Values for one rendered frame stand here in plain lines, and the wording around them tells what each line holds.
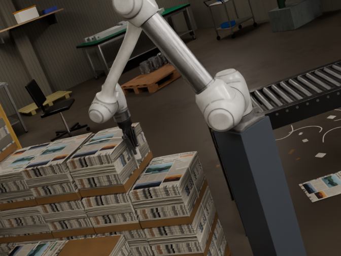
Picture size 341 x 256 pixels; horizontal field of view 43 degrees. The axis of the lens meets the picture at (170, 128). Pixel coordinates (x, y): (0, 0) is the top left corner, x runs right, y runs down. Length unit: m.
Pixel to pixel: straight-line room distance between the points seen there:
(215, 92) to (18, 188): 1.30
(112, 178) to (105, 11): 9.07
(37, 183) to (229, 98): 1.20
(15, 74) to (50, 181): 7.92
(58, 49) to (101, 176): 8.43
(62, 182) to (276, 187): 1.11
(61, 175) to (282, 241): 1.20
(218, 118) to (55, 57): 8.89
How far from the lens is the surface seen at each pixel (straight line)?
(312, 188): 3.39
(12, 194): 2.65
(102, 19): 11.07
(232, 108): 1.81
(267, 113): 2.73
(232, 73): 2.02
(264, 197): 2.20
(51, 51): 10.51
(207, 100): 1.83
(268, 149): 2.16
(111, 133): 2.46
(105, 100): 2.05
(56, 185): 2.43
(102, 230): 2.47
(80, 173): 2.32
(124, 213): 2.33
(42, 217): 2.63
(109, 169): 2.22
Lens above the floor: 1.79
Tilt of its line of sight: 19 degrees down
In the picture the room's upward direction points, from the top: 20 degrees counter-clockwise
